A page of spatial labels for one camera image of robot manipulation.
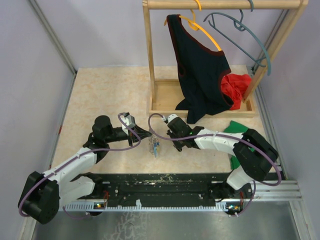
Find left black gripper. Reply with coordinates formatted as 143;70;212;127
104;124;152;147

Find metal disc with keyrings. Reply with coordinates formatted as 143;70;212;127
148;133;160;157

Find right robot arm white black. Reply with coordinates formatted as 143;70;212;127
166;114;279;198

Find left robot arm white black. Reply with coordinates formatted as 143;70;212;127
17;112;152;224

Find wooden clothes rack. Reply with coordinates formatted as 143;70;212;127
142;0;308;119

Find green cloth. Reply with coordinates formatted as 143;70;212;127
223;120;249;170

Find red cloth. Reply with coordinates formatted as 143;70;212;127
221;73;252;111

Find navy tank top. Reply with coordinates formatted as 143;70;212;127
166;14;234;124

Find yellow clothes hanger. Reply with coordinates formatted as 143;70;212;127
163;9;222;56

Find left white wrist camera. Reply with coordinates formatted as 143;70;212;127
120;112;136;135

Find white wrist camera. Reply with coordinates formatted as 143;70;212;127
120;112;136;135
162;114;178;124

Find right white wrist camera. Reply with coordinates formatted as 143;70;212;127
162;114;178;124

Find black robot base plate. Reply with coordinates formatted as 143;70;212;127
85;173;253;208

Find grey slotted cable duct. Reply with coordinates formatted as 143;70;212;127
62;198;253;213

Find right aluminium frame rail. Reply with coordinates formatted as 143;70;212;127
251;9;303;202

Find aluminium frame rail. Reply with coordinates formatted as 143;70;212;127
27;0;78;75
251;9;303;202

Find left aluminium frame rail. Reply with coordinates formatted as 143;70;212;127
27;0;78;75

